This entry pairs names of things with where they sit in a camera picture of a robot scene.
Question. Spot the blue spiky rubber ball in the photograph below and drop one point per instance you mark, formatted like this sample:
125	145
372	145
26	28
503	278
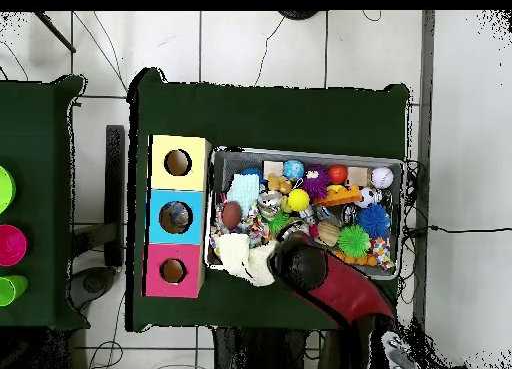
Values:
374	221

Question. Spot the blue white patterned ball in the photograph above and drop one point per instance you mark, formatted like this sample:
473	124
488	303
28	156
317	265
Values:
293	170

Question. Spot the dark green table cloth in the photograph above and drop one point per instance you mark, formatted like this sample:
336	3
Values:
280	117

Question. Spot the smooth yellow ball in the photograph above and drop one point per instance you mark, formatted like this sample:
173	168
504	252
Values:
298	200

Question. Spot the pink plastic cup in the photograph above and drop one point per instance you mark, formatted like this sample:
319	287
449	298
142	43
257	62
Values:
12	245

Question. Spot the white baseball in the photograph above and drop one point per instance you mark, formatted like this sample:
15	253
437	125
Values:
382	178

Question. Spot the brown toy football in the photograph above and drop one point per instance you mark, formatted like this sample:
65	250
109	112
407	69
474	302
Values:
231	216

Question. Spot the cream knitted cloth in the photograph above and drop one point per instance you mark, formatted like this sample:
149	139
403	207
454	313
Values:
240	253

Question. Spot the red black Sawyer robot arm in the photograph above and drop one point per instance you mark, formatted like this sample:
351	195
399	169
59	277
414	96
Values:
348	293

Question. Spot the purple spiky ball with eyes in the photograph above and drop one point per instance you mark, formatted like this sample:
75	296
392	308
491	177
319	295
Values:
318	184

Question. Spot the black slanted rod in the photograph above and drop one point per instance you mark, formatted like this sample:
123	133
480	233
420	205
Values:
56	33

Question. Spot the shallow silver mesh bin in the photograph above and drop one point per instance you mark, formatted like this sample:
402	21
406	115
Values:
240	157

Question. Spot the black upright panel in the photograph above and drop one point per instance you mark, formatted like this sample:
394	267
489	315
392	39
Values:
114	185

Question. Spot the dark green side table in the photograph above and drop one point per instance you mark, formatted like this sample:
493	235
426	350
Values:
36	125

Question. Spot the lime green plastic cup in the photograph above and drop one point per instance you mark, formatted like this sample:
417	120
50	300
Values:
6	189
12	291

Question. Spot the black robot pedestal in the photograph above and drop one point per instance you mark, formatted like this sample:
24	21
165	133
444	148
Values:
256	353

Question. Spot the red orange ball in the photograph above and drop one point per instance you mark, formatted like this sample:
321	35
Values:
338	174

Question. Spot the orange toy building brick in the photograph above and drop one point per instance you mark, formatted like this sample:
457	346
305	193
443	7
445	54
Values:
344	197

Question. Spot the wooden box with three holes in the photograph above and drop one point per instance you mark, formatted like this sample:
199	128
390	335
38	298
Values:
160	181

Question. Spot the green spiky ball with eyes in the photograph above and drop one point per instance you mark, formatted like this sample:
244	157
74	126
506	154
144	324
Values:
353	241

